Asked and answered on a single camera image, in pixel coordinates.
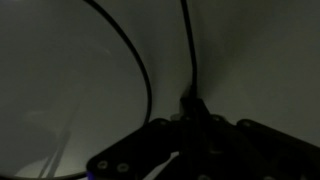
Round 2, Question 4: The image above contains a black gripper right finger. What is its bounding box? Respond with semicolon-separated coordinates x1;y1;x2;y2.
208;115;320;180

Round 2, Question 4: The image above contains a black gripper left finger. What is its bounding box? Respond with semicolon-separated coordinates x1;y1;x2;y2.
86;118;179;180

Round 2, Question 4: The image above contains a black phone charger cable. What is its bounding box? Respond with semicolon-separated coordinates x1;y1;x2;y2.
0;0;198;180

